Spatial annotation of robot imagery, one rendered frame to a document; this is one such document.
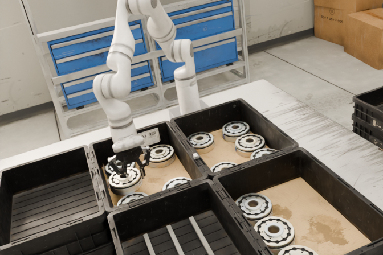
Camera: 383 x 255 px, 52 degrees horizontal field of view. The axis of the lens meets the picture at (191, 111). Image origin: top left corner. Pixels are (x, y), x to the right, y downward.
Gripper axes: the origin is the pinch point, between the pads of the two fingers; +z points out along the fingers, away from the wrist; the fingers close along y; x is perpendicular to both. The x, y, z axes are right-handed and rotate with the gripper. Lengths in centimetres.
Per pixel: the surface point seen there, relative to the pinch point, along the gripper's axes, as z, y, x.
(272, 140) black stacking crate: 0.9, -47.3, 4.2
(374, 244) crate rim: -4, -40, 58
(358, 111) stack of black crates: 35, -126, -44
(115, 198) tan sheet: 5.5, 7.5, 0.9
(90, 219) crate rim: -4.0, 15.3, 19.1
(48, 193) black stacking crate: 5.6, 28.1, -14.0
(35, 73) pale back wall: 45, 43, -281
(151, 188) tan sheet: 5.5, -4.1, 2.1
